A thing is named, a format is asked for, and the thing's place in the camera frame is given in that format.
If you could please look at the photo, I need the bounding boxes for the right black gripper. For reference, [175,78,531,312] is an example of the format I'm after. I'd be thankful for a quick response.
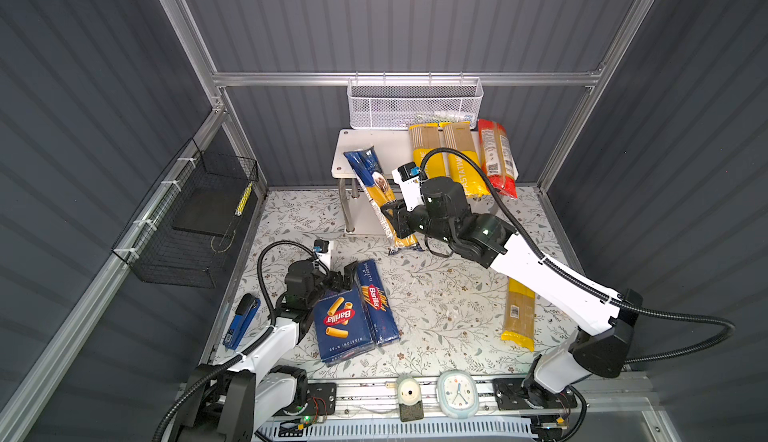
[379,195,452,247]

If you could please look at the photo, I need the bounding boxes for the narrow blue Barilla spaghetti box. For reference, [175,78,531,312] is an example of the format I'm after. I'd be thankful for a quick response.
[355,260,400,346]

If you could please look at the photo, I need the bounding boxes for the yellow Pastatime spaghetti bag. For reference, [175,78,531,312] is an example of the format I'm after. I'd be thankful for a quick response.
[440,122,490,197]
[408,123,447,178]

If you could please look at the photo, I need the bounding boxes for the red spaghetti bag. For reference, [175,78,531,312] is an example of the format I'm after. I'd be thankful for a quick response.
[477,119,518,199]

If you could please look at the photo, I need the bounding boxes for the blue yellow spaghetti bag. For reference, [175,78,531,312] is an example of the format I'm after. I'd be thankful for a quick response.
[343,147,422,255]

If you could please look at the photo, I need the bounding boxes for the yellow spaghetti bag back side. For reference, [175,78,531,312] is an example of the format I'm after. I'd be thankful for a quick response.
[500,278,536,352]

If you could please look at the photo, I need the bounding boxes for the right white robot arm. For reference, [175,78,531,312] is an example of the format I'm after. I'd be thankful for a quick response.
[381,170,636,404]

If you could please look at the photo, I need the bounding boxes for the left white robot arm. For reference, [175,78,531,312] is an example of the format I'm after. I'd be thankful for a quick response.
[153,258,353,441]

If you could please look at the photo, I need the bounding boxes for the large blue Barilla pasta box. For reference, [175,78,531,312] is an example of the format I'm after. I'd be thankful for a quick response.
[313,287,374,366]

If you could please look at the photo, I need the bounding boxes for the white two-tier shelf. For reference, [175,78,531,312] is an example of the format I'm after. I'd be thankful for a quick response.
[331,129,508,243]

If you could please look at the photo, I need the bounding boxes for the blue stapler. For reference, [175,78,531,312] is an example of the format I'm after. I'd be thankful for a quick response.
[222,293,261,350]

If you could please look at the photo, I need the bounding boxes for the white tube in basket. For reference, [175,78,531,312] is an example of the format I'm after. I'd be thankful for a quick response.
[416,110,477,126]

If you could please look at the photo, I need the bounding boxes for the yellow green marker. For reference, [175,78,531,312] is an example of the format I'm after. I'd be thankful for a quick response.
[234,183,253,217]

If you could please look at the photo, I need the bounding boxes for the round white timer device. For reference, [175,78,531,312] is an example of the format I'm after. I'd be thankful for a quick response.
[395,375,424,423]

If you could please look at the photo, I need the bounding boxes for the white analog clock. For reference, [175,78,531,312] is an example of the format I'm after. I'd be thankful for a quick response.
[436,370,479,419]

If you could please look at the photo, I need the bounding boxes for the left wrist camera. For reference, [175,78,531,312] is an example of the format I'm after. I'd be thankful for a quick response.
[313,239,334,269]

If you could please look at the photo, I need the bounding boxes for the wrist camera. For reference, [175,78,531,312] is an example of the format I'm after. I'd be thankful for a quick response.
[392,162,424,212]
[313,239,334,269]

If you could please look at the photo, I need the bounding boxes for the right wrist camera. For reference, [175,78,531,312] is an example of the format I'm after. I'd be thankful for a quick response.
[392,162,424,212]

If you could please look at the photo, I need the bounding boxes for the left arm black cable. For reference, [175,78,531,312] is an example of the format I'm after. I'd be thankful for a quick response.
[152,240,322,442]

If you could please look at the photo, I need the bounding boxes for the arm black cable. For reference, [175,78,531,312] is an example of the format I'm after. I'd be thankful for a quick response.
[418,147,736,365]
[152,240,322,442]

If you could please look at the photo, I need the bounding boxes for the white wire mesh basket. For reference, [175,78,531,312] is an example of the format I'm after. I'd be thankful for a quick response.
[346,79,484,131]

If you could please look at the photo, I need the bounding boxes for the black wire basket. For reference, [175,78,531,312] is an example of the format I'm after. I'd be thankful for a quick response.
[113,143,260,289]

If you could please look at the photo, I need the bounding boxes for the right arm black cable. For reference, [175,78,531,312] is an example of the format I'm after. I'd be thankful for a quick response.
[418,147,736,365]

